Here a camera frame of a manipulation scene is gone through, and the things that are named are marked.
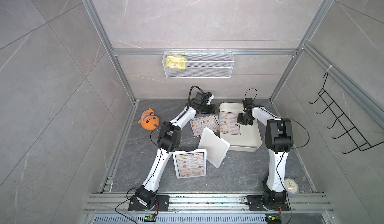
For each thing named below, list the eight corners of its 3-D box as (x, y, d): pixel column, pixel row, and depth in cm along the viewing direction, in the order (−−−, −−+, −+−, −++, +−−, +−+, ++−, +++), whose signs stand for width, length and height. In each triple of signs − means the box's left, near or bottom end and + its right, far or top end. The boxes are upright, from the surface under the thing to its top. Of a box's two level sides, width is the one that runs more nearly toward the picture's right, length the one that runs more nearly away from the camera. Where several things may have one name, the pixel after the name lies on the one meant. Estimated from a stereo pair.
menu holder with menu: (196, 153, 93) (196, 136, 77) (204, 143, 97) (206, 126, 81) (216, 170, 86) (221, 155, 70) (225, 159, 90) (231, 143, 74)
